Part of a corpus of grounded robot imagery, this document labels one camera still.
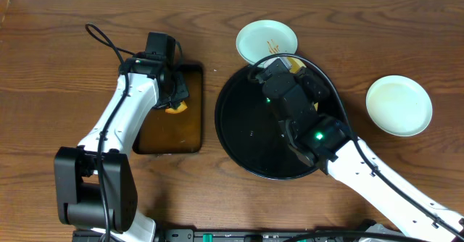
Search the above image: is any rectangular black water tray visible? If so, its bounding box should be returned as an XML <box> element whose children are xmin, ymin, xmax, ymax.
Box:
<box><xmin>132</xmin><ymin>62</ymin><xmax>204</xmax><ymax>155</ymax></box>

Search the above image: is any round black tray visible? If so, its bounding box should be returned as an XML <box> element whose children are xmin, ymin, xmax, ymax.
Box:
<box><xmin>214</xmin><ymin>59</ymin><xmax>345</xmax><ymax>180</ymax></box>

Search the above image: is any mint plate with ketchup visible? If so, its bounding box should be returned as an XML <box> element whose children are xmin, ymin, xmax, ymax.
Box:
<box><xmin>236</xmin><ymin>20</ymin><xmax>298</xmax><ymax>64</ymax></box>

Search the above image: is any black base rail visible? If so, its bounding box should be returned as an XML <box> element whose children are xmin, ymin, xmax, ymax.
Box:
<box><xmin>71</xmin><ymin>229</ymin><xmax>390</xmax><ymax>242</ymax></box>

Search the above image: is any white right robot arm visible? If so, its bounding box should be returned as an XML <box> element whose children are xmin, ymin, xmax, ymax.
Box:
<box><xmin>256</xmin><ymin>69</ymin><xmax>463</xmax><ymax>241</ymax></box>

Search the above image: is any mint green plate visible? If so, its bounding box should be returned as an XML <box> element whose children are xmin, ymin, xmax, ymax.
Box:
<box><xmin>365</xmin><ymin>75</ymin><xmax>433</xmax><ymax>137</ymax></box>

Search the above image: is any orange green scrub sponge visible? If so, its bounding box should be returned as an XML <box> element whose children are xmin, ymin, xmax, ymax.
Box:
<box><xmin>165</xmin><ymin>101</ymin><xmax>188</xmax><ymax>114</ymax></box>

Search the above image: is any yellow plate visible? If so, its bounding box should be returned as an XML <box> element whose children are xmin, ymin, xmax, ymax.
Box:
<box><xmin>287</xmin><ymin>57</ymin><xmax>319</xmax><ymax>111</ymax></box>

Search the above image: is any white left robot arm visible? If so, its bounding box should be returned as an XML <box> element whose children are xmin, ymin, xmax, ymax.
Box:
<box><xmin>54</xmin><ymin>57</ymin><xmax>189</xmax><ymax>241</ymax></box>

